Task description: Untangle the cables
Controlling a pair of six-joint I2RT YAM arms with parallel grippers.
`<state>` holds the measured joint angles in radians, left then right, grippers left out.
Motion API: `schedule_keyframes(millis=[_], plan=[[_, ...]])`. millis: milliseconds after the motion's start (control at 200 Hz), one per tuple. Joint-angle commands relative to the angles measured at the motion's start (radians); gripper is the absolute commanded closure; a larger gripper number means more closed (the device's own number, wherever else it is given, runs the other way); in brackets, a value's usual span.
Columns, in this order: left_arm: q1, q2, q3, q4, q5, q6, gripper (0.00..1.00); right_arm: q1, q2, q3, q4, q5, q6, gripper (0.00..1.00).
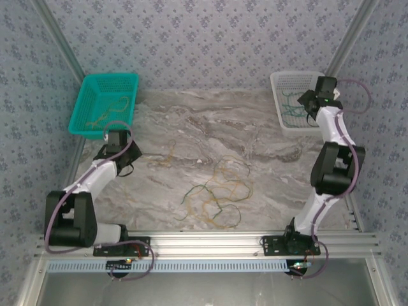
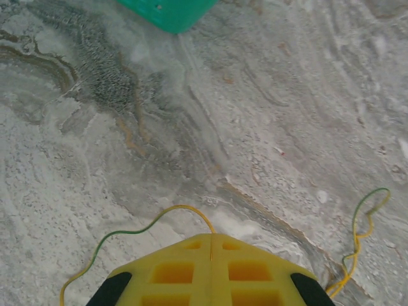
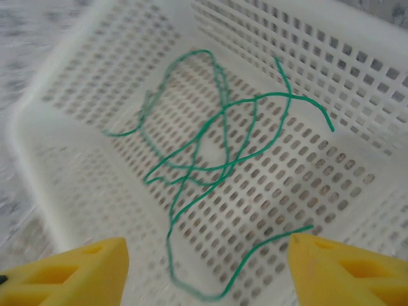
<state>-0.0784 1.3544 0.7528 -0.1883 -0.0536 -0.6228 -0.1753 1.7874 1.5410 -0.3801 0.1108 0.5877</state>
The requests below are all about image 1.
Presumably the yellow rubber band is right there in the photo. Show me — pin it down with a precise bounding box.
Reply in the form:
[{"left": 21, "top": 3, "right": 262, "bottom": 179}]
[{"left": 85, "top": 96, "right": 130, "bottom": 129}]

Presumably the white plastic basket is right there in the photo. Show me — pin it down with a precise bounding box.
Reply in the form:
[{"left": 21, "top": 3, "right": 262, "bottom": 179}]
[{"left": 270, "top": 70, "right": 328, "bottom": 137}]

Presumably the teal plastic basket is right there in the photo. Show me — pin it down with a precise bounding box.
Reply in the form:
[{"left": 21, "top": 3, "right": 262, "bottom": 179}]
[{"left": 68, "top": 73, "right": 140, "bottom": 141}]

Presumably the black controller board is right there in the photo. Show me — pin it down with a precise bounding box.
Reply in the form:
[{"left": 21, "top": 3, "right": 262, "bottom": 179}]
[
  {"left": 106, "top": 258, "right": 134, "bottom": 272},
  {"left": 288, "top": 259, "right": 312, "bottom": 275}
]

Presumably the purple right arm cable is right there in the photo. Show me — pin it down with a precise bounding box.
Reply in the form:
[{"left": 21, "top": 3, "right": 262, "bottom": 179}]
[{"left": 288, "top": 78, "right": 373, "bottom": 280}]

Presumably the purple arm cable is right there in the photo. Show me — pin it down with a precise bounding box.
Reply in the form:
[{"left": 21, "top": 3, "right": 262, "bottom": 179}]
[
  {"left": 43, "top": 120, "right": 156, "bottom": 282},
  {"left": 288, "top": 78, "right": 373, "bottom": 280}
]

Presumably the aluminium corner post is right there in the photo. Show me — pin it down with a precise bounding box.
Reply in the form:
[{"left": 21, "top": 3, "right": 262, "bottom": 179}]
[
  {"left": 31, "top": 0, "right": 85, "bottom": 80},
  {"left": 324, "top": 0, "right": 382, "bottom": 79}
]

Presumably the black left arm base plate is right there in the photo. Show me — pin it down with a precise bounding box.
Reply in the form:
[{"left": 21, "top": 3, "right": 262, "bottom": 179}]
[{"left": 92, "top": 236, "right": 151, "bottom": 258}]

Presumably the aluminium mounting rail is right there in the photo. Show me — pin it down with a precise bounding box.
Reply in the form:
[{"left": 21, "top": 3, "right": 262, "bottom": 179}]
[{"left": 34, "top": 231, "right": 382, "bottom": 258}]

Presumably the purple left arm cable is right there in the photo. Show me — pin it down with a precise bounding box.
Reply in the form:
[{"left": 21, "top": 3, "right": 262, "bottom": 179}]
[{"left": 43, "top": 120, "right": 156, "bottom": 282}]

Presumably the white slotted cable duct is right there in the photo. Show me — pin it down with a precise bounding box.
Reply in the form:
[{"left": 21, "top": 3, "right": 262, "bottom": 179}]
[{"left": 47, "top": 260, "right": 289, "bottom": 273}]

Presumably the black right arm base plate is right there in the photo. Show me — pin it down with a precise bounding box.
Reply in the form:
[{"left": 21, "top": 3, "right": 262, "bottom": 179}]
[{"left": 261, "top": 235, "right": 321, "bottom": 258}]

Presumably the grey metal frame tray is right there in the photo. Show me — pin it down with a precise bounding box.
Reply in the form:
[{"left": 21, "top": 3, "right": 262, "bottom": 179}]
[{"left": 15, "top": 257, "right": 395, "bottom": 306}]

